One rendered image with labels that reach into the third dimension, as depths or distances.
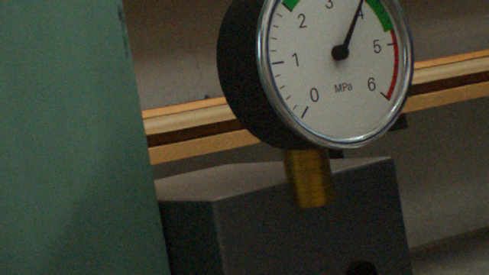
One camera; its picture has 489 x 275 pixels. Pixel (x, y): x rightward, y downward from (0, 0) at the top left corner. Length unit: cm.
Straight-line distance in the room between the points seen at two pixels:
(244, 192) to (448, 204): 326
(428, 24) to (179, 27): 94
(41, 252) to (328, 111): 11
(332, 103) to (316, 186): 3
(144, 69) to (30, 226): 269
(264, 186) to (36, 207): 8
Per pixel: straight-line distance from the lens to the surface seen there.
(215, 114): 257
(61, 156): 35
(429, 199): 354
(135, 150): 36
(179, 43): 308
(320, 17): 33
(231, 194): 34
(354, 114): 33
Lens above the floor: 66
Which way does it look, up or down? 3 degrees down
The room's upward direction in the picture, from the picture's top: 10 degrees counter-clockwise
